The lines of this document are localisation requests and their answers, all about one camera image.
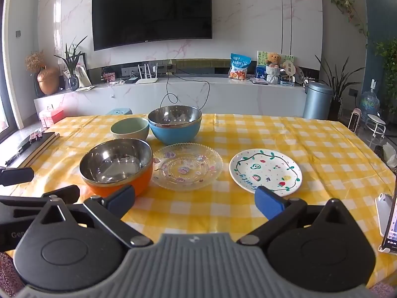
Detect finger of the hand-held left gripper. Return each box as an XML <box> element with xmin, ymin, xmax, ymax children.
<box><xmin>0</xmin><ymin>167</ymin><xmax>34</xmax><ymax>187</ymax></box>
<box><xmin>0</xmin><ymin>185</ymin><xmax>80</xmax><ymax>222</ymax></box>

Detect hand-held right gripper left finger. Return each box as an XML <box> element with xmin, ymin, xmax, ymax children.
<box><xmin>31</xmin><ymin>186</ymin><xmax>154</xmax><ymax>249</ymax></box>

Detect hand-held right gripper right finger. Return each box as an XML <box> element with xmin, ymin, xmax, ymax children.
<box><xmin>237</xmin><ymin>186</ymin><xmax>357</xmax><ymax>248</ymax></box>

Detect orange steel-lined bowl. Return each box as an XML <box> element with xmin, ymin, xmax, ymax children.
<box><xmin>79</xmin><ymin>138</ymin><xmax>154</xmax><ymax>197</ymax></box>

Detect white fruit-painted plate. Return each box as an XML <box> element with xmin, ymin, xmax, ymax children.
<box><xmin>229</xmin><ymin>148</ymin><xmax>303</xmax><ymax>197</ymax></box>

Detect green ceramic bowl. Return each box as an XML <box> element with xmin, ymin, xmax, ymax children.
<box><xmin>111</xmin><ymin>117</ymin><xmax>150</xmax><ymax>140</ymax></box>

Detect clear glass patterned plate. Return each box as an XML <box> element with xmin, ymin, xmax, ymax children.
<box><xmin>152</xmin><ymin>143</ymin><xmax>224</xmax><ymax>192</ymax></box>

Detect blue steel-lined bowl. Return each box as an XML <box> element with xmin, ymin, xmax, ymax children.
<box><xmin>148</xmin><ymin>106</ymin><xmax>203</xmax><ymax>146</ymax></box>

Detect black pen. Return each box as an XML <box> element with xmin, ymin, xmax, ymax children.
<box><xmin>4</xmin><ymin>143</ymin><xmax>33</xmax><ymax>166</ymax></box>

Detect purple shaggy rug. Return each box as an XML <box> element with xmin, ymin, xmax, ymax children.
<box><xmin>0</xmin><ymin>251</ymin><xmax>23</xmax><ymax>297</ymax></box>

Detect yellow checked tablecloth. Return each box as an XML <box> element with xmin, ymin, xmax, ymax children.
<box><xmin>0</xmin><ymin>113</ymin><xmax>397</xmax><ymax>290</ymax></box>

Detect pink storage box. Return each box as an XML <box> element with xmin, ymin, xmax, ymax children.
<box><xmin>39</xmin><ymin>106</ymin><xmax>64</xmax><ymax>128</ymax></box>

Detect copper round vase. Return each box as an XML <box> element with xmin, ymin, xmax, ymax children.
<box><xmin>37</xmin><ymin>67</ymin><xmax>60</xmax><ymax>95</ymax></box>

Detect plant in blue glass vase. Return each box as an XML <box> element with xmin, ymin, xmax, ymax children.
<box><xmin>54</xmin><ymin>36</ymin><xmax>89</xmax><ymax>91</ymax></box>

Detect grey metal trash can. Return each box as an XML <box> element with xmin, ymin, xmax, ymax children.
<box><xmin>302</xmin><ymin>81</ymin><xmax>334</xmax><ymax>120</ymax></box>

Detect dried flower bunch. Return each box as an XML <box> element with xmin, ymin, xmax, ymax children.
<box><xmin>25</xmin><ymin>50</ymin><xmax>46</xmax><ymax>73</ymax></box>

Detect potted long-leaf plant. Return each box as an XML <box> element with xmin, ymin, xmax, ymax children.
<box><xmin>315</xmin><ymin>54</ymin><xmax>365</xmax><ymax>121</ymax></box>

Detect small white heater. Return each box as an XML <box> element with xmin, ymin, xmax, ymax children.
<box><xmin>349</xmin><ymin>108</ymin><xmax>362</xmax><ymax>132</ymax></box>

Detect white wifi router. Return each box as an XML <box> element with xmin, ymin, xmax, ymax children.
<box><xmin>135</xmin><ymin>63</ymin><xmax>159</xmax><ymax>84</ymax></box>

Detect smartphone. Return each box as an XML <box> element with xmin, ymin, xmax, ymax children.
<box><xmin>381</xmin><ymin>189</ymin><xmax>397</xmax><ymax>250</ymax></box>

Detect clear plastic bag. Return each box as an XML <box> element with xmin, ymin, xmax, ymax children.
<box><xmin>383</xmin><ymin>143</ymin><xmax>397</xmax><ymax>166</ymax></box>

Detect white round stool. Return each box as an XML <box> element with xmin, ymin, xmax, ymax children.
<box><xmin>367</xmin><ymin>114</ymin><xmax>387</xmax><ymax>139</ymax></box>

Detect blue snack bag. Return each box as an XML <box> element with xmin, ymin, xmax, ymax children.
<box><xmin>230</xmin><ymin>53</ymin><xmax>251</xmax><ymax>80</ymax></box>

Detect green painted canvas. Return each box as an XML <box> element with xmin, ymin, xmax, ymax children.
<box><xmin>256</xmin><ymin>50</ymin><xmax>295</xmax><ymax>79</ymax></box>

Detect blue water jug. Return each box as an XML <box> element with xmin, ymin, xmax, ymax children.
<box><xmin>360</xmin><ymin>88</ymin><xmax>380</xmax><ymax>120</ymax></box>

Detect brown teddy bear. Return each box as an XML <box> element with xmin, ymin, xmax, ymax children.
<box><xmin>266</xmin><ymin>53</ymin><xmax>282</xmax><ymax>68</ymax></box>

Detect tall green leafy plant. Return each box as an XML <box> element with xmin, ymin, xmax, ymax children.
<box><xmin>375</xmin><ymin>39</ymin><xmax>397</xmax><ymax>115</ymax></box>

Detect hanging vine plant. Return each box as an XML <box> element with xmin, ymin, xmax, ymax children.
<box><xmin>329</xmin><ymin>0</ymin><xmax>369</xmax><ymax>48</ymax></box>

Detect black power cable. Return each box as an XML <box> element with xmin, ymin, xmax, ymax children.
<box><xmin>160</xmin><ymin>74</ymin><xmax>210</xmax><ymax>111</ymax></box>

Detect black wall television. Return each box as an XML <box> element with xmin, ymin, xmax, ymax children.
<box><xmin>91</xmin><ymin>0</ymin><xmax>213</xmax><ymax>51</ymax></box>

